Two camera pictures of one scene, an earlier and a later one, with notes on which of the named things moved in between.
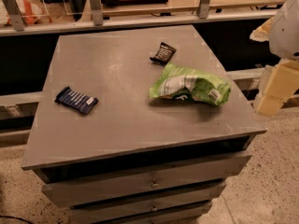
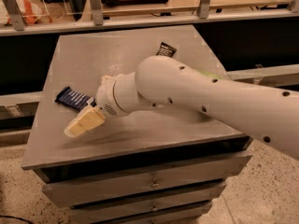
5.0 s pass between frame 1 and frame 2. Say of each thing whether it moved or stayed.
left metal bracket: stayed
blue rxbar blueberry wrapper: stayed
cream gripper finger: moved
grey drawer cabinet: stayed
